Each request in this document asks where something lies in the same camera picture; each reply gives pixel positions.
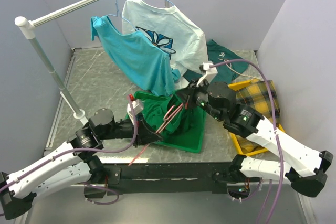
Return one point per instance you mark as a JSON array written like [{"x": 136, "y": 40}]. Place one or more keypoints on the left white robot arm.
[{"x": 74, "y": 161}]

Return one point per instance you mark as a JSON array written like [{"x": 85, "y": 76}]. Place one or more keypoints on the green plastic tray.
[{"x": 195, "y": 148}]

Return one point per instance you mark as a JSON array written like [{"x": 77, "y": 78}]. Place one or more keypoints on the white flower print t shirt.
[{"x": 172, "y": 32}]

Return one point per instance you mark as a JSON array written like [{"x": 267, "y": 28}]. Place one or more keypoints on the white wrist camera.
[
  {"x": 209, "y": 73},
  {"x": 135, "y": 107}
]

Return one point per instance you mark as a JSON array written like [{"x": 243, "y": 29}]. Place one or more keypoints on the green t shirt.
[{"x": 176, "y": 123}]

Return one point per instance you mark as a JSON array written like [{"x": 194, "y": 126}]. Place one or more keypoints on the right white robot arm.
[{"x": 303, "y": 168}]

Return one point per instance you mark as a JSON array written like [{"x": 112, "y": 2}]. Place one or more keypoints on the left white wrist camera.
[{"x": 135, "y": 107}]

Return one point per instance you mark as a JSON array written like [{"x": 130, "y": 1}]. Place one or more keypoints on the turquoise t shirt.
[{"x": 143, "y": 63}]

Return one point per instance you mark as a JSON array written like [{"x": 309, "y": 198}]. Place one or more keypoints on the yellow plaid cloth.
[{"x": 256, "y": 96}]

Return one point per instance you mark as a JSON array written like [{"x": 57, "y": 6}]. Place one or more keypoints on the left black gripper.
[{"x": 145, "y": 135}]

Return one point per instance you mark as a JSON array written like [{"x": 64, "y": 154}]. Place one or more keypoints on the blue wire hanger left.
[{"x": 118, "y": 14}]

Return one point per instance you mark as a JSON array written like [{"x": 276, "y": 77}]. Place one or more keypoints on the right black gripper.
[{"x": 184, "y": 93}]

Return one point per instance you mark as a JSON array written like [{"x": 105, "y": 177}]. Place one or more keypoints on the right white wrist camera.
[{"x": 209, "y": 73}]

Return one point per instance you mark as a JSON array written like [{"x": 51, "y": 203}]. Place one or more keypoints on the pink wire hanger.
[{"x": 169, "y": 116}]

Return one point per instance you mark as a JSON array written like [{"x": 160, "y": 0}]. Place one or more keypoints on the yellow plastic tray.
[{"x": 237, "y": 86}]

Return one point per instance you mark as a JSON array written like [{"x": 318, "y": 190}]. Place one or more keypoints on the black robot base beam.
[{"x": 170, "y": 177}]

